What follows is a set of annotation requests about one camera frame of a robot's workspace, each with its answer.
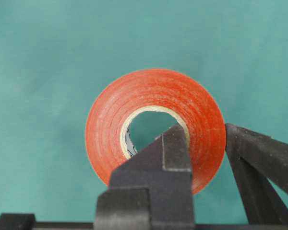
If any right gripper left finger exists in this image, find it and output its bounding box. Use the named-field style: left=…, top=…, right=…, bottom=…
left=0, top=124, right=194, bottom=230

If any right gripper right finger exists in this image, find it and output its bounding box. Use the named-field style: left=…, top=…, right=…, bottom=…
left=226, top=123, right=288, bottom=225

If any orange-red tape roll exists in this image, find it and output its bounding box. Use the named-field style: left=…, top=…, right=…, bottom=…
left=85, top=69, right=226, bottom=194

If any green table cloth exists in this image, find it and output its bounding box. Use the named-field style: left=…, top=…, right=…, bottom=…
left=0, top=0, right=288, bottom=222

